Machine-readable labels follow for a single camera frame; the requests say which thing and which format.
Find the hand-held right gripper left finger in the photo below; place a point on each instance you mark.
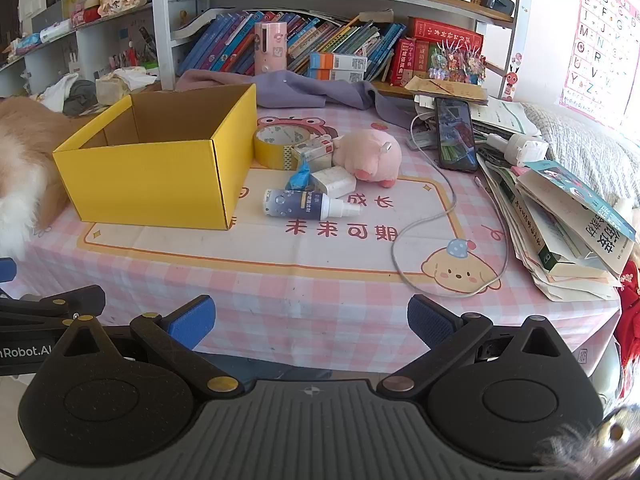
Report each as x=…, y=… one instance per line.
x=192, y=319

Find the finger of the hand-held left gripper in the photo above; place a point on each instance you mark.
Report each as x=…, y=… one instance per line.
x=75, y=302
x=6, y=270

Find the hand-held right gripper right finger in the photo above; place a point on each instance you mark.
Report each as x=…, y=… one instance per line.
x=430, y=319

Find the yellow cardboard box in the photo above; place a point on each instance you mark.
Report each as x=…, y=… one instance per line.
x=150, y=185

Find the blue label spray bottle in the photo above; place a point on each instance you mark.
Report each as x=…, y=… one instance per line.
x=290, y=203

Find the white charger plug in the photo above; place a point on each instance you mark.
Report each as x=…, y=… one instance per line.
x=332, y=180

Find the pink pig plush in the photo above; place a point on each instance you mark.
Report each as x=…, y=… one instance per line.
x=365, y=152

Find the blue plastic bag roll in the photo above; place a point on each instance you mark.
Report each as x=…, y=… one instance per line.
x=299, y=175

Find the yellow tape roll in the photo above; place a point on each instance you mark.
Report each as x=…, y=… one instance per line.
x=270, y=154

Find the small white red box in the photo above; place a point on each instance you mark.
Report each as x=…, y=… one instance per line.
x=312, y=149

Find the tan white furry animal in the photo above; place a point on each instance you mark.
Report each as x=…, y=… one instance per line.
x=25, y=160

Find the pink checked printed tablecloth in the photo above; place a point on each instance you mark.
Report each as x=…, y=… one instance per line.
x=300, y=280

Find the stack of books and papers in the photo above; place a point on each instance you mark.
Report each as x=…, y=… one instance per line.
x=545, y=260

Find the white rounded object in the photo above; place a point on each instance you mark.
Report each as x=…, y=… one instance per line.
x=607, y=370

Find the black smartphone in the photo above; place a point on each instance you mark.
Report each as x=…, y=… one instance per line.
x=455, y=135

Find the white cloth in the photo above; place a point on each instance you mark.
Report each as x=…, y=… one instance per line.
x=57, y=90

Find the dark grey cloth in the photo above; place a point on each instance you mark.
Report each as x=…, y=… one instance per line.
x=80, y=96

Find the teal cover book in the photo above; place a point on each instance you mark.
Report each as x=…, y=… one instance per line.
x=575, y=195

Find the white power adapter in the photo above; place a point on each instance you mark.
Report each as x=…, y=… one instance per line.
x=520, y=150

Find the grey fluffy fur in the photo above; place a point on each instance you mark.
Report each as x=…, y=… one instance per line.
x=580, y=442

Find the red fleece garment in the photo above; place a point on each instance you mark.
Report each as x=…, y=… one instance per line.
x=631, y=300

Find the beige tissue pack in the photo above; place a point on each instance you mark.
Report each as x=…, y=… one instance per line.
x=120, y=87

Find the white green booklet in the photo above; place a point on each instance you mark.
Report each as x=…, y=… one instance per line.
x=507, y=115

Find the brown paper envelope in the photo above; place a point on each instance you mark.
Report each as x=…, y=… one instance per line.
x=450, y=91

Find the pile of books and papers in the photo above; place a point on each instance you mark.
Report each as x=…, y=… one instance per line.
x=585, y=145

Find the grey shelf unit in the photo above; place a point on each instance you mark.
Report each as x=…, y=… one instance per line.
x=95, y=42

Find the purple pink cloth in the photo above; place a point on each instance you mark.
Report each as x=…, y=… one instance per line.
x=300, y=91

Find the red standing dictionary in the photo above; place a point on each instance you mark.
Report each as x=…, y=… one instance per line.
x=422, y=62
x=402, y=62

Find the cluster of colourful acrylic figures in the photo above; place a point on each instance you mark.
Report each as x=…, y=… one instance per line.
x=460, y=62

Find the orange blue white carton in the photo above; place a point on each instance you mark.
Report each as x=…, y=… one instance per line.
x=340, y=61
x=337, y=76

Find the row of colourful books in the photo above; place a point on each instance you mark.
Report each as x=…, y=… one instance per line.
x=225, y=45

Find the pink cylindrical device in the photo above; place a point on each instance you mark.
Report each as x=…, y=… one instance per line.
x=270, y=50

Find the large red book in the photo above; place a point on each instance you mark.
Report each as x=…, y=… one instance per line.
x=445, y=32

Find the red cartoon wall sticker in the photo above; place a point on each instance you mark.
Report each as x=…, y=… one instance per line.
x=511, y=80

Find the alphabet wall poster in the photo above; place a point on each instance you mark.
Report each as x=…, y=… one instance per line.
x=600, y=35

